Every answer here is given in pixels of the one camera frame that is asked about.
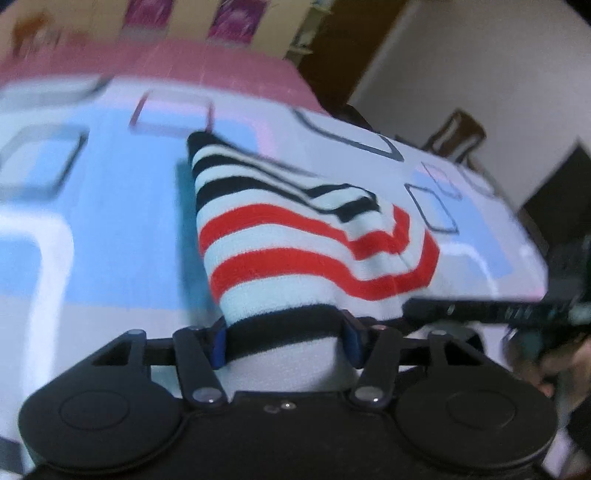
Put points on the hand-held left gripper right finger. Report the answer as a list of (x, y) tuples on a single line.
[(353, 342)]

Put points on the pink bed sheet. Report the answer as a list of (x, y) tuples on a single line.
[(184, 60)]

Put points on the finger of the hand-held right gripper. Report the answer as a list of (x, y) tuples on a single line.
[(471, 310)]

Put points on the person's right hand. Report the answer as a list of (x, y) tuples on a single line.
[(565, 369)]

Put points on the brown wooden door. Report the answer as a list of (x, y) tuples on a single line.
[(341, 50)]

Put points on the dark furniture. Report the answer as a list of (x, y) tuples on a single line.
[(558, 198)]

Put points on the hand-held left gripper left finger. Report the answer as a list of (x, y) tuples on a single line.
[(219, 347)]

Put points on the striped red black white garment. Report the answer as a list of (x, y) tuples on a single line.
[(295, 258)]

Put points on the magenta poster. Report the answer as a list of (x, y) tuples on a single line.
[(138, 11), (231, 18)]

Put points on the wooden chair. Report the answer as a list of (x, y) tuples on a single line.
[(455, 136)]

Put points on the cream wall shelf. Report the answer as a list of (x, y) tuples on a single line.
[(304, 32)]

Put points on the printed blanket with squares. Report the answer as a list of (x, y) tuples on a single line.
[(106, 240)]

